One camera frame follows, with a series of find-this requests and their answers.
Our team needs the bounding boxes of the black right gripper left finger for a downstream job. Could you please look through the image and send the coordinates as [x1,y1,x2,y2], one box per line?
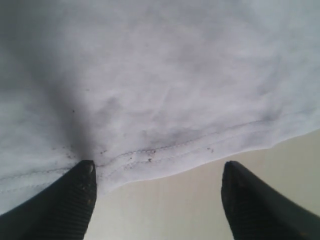
[0,160,97,240]

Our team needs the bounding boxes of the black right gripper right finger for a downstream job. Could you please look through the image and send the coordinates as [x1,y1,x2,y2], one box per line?
[221,161,320,240]

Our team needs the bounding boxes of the white t-shirt red lettering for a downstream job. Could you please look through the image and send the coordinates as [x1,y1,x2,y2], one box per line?
[0,0,320,213]

